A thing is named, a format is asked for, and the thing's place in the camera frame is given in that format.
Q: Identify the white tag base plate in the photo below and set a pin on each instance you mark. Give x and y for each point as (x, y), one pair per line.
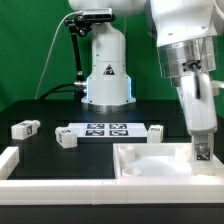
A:
(110, 130)

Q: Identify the white square tabletop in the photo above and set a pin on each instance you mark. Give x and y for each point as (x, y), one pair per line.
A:
(160, 160)

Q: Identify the white left fence wall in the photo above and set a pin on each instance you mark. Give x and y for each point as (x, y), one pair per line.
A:
(8, 161)

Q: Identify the grey mounted depth camera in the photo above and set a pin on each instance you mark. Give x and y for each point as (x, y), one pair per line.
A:
(97, 14)

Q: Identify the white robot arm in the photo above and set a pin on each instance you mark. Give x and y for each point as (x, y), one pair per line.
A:
(184, 32)

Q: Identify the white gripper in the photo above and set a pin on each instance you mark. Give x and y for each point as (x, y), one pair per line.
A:
(199, 113)

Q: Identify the white front fence wall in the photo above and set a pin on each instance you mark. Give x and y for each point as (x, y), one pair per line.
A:
(123, 191)

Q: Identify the white fence wall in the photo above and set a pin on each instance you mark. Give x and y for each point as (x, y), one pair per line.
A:
(8, 161)
(123, 191)

